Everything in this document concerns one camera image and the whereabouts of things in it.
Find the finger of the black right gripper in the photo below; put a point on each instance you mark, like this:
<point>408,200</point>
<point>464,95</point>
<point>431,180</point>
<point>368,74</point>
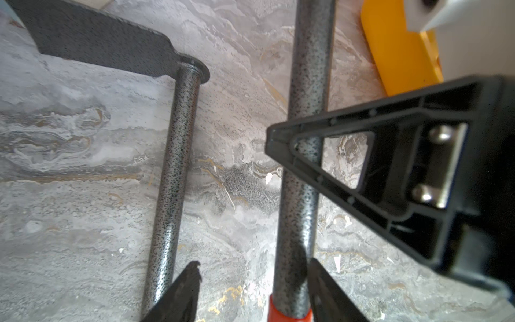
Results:
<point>390,163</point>

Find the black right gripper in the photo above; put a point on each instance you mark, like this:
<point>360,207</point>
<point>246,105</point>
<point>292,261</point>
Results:
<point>479,248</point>

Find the speckled hoe red grip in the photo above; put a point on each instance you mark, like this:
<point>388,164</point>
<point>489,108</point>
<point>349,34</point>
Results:
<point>73,31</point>
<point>297,223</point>

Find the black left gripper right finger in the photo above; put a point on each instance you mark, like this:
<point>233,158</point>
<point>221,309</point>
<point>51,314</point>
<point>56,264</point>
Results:
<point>328,301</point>

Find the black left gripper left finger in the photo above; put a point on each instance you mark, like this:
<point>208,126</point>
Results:
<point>179,303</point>

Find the yellow plastic storage box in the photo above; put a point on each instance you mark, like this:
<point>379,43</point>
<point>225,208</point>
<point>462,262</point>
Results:
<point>406,61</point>

